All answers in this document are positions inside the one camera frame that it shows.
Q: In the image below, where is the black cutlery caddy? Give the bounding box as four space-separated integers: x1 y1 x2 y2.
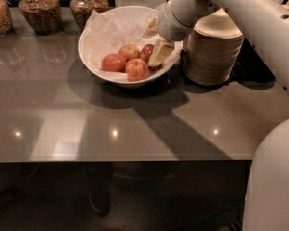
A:
230 39 276 84

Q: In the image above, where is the middle glass cereal jar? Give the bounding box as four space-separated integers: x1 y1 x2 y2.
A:
18 0 62 35

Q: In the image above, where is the front stack of paper bowls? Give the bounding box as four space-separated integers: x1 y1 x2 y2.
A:
183 9 245 86

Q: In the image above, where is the right glass cereal jar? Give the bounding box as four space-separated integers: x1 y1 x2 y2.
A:
69 0 109 30

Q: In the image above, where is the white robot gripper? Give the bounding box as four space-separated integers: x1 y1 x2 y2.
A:
143 0 218 67

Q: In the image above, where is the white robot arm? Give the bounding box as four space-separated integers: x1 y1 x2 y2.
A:
151 0 289 231

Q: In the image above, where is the red apple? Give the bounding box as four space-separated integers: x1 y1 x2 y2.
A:
101 53 126 72
125 58 149 82
118 44 140 61
139 44 161 69

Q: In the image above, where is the white paper liner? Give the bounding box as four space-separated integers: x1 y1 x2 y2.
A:
82 8 181 82

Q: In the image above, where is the white ceramic bowl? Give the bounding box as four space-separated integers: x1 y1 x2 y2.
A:
77 5 184 89

